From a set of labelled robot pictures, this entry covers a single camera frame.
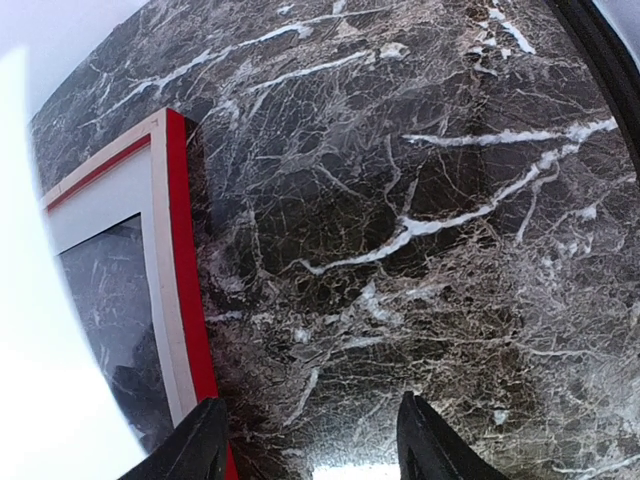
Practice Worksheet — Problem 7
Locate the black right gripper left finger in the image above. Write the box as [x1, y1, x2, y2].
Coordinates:
[120, 398, 228, 480]

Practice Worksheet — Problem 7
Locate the white backing sheet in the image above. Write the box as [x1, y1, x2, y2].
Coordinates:
[1, 48, 144, 479]

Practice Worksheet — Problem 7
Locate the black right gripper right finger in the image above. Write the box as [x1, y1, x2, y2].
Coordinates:
[396, 392, 500, 480]

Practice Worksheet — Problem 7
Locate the white mat with photo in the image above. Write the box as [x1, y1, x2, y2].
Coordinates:
[49, 149, 174, 453]

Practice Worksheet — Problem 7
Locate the red wooden picture frame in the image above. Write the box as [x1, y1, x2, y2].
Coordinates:
[43, 108, 237, 479]

